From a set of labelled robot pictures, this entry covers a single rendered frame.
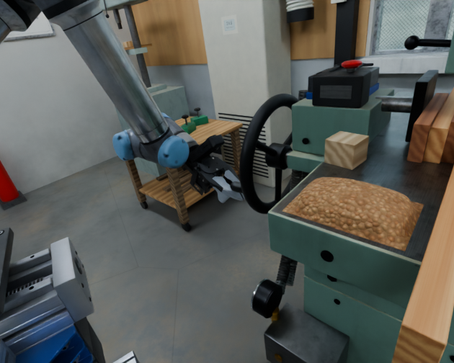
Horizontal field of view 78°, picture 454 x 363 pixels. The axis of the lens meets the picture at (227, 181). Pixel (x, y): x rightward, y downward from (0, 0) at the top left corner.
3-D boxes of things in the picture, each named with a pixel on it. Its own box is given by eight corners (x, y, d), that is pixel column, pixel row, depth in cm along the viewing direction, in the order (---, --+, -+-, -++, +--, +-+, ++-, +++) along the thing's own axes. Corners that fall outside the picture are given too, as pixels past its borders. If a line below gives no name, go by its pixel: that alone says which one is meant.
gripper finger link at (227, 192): (237, 210, 73) (214, 187, 76) (244, 196, 69) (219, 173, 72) (229, 216, 71) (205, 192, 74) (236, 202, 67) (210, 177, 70)
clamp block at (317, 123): (323, 127, 64) (324, 86, 59) (388, 134, 55) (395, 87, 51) (290, 151, 54) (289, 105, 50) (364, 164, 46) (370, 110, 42)
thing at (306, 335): (286, 325, 58) (285, 300, 54) (346, 363, 50) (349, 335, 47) (263, 360, 53) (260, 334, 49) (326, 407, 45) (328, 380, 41)
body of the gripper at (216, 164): (222, 186, 80) (195, 160, 84) (230, 165, 74) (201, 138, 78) (202, 197, 75) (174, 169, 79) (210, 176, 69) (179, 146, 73)
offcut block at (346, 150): (339, 153, 44) (340, 130, 42) (366, 160, 41) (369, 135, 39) (323, 162, 42) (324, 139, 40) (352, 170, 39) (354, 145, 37)
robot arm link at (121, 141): (128, 137, 65) (166, 125, 72) (107, 131, 72) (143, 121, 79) (136, 168, 69) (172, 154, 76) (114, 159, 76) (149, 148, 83)
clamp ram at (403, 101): (380, 121, 53) (386, 70, 48) (426, 124, 48) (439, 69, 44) (363, 137, 47) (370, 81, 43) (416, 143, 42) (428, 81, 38)
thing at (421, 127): (429, 123, 50) (436, 92, 47) (441, 124, 49) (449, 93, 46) (406, 160, 39) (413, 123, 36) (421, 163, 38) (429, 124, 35)
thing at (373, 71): (326, 88, 58) (327, 59, 55) (384, 89, 51) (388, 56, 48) (295, 105, 50) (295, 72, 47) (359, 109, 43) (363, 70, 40)
